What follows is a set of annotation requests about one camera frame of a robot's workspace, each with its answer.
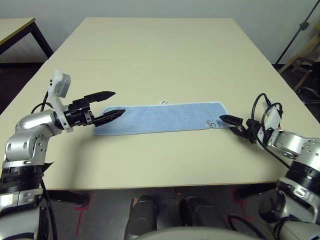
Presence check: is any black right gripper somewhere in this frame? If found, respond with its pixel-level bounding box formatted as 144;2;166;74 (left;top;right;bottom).
219;114;261;145

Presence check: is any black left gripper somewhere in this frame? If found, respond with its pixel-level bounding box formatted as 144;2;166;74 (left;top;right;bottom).
64;91;126;128

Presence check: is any light blue towel white trim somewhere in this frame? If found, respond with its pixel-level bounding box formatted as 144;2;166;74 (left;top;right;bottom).
92;99;229;137

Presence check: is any black table base foot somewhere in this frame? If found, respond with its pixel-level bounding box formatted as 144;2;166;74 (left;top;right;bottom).
236;183;278;201
48;189;90;207

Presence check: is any black office chair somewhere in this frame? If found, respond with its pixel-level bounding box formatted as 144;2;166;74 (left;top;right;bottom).
297;62;320;103

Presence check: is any black robot left foot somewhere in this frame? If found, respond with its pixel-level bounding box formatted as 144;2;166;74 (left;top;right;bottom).
124;194;158;240

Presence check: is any grey robot torso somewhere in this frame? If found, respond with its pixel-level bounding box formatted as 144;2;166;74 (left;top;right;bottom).
134;226;241;240

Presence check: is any black tripod pole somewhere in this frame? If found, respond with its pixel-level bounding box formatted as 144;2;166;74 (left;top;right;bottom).
274;0;320;65

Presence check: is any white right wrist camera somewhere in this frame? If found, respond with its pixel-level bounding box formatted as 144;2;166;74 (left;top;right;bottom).
257;101;284;148

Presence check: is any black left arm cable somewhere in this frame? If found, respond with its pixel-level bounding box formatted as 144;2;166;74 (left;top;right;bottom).
31;90;59;240

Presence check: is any beige side table black frame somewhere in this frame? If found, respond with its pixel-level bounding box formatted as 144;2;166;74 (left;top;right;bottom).
0;16;55;65

